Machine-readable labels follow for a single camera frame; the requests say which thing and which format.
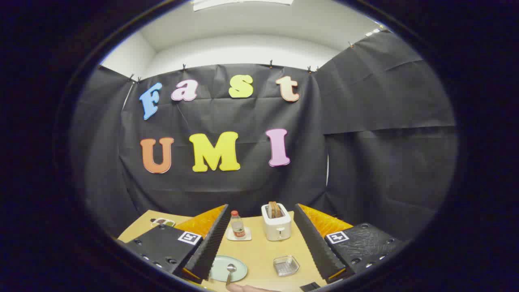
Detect clear mesh basket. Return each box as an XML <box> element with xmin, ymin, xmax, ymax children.
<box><xmin>273</xmin><ymin>255</ymin><xmax>300</xmax><ymax>277</ymax></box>

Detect clear water bottle red cap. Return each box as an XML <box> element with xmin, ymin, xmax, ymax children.
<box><xmin>230</xmin><ymin>210</ymin><xmax>246</xmax><ymax>239</ymax></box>

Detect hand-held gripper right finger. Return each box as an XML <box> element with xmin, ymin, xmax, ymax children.
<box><xmin>293</xmin><ymin>204</ymin><xmax>408</xmax><ymax>284</ymax></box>

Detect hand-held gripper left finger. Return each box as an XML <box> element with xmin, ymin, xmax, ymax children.
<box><xmin>121</xmin><ymin>204</ymin><xmax>230</xmax><ymax>284</ymax></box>

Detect ceiling light panel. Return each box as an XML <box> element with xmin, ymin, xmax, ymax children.
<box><xmin>193</xmin><ymin>0</ymin><xmax>294</xmax><ymax>11</ymax></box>

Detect pale green plate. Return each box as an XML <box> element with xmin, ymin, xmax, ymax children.
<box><xmin>210</xmin><ymin>255</ymin><xmax>248</xmax><ymax>283</ymax></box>

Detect black backdrop cloth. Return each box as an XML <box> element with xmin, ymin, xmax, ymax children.
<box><xmin>69</xmin><ymin>29</ymin><xmax>459</xmax><ymax>244</ymax></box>

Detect white square coaster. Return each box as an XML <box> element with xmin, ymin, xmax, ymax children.
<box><xmin>226</xmin><ymin>226</ymin><xmax>252</xmax><ymax>241</ymax></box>

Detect white toaster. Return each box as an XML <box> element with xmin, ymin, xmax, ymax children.
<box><xmin>261</xmin><ymin>203</ymin><xmax>292</xmax><ymax>242</ymax></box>

